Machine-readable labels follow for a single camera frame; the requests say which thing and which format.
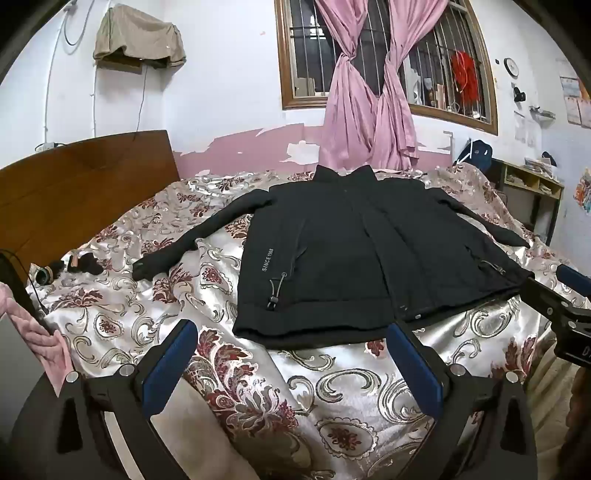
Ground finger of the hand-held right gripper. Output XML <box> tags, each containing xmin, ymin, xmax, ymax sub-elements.
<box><xmin>521</xmin><ymin>276</ymin><xmax>575</xmax><ymax>321</ymax></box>
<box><xmin>555</xmin><ymin>264</ymin><xmax>591</xmax><ymax>298</ymax></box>

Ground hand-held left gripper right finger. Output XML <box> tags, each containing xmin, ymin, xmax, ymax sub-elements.
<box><xmin>385</xmin><ymin>318</ymin><xmax>536</xmax><ymax>480</ymax></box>

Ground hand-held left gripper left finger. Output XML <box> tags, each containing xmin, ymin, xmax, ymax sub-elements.
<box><xmin>55</xmin><ymin>318</ymin><xmax>199</xmax><ymax>480</ymax></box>

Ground black jacket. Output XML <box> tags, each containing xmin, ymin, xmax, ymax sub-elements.
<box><xmin>132</xmin><ymin>165</ymin><xmax>536</xmax><ymax>350</ymax></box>

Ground floral satin bed cover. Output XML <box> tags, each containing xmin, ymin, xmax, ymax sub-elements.
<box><xmin>25</xmin><ymin>162</ymin><xmax>575</xmax><ymax>480</ymax></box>

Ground wooden shelf desk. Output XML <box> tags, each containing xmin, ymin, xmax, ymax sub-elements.
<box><xmin>488</xmin><ymin>158</ymin><xmax>565</xmax><ymax>246</ymax></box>

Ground pink quilted cloth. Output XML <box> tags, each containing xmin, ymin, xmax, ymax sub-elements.
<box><xmin>0</xmin><ymin>281</ymin><xmax>73</xmax><ymax>398</ymax></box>

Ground blue backpack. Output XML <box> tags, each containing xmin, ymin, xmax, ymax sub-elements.
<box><xmin>454</xmin><ymin>138</ymin><xmax>493</xmax><ymax>174</ymax></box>

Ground wooden headboard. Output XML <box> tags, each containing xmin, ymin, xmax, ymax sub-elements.
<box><xmin>0</xmin><ymin>130</ymin><xmax>182</xmax><ymax>280</ymax></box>

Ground red hanging garment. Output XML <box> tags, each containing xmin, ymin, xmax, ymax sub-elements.
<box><xmin>450</xmin><ymin>50</ymin><xmax>482</xmax><ymax>105</ymax></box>

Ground wooden framed barred window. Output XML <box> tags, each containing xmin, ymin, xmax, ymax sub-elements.
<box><xmin>274</xmin><ymin>0</ymin><xmax>500</xmax><ymax>136</ymax></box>

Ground beige cloth covered air conditioner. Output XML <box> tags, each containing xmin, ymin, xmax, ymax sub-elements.
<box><xmin>92</xmin><ymin>4</ymin><xmax>188</xmax><ymax>73</ymax></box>

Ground colourful wall drawing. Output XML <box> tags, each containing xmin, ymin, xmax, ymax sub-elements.
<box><xmin>573</xmin><ymin>167</ymin><xmax>591</xmax><ymax>216</ymax></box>

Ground wall posters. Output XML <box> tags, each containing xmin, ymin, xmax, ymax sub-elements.
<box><xmin>559</xmin><ymin>75</ymin><xmax>591</xmax><ymax>128</ymax></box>

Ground thin black cable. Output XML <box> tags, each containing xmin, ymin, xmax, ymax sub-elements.
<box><xmin>135</xmin><ymin>65</ymin><xmax>149</xmax><ymax>136</ymax></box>

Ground grey looped cable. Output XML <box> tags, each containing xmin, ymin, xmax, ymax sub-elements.
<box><xmin>61</xmin><ymin>0</ymin><xmax>97</xmax><ymax>48</ymax></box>

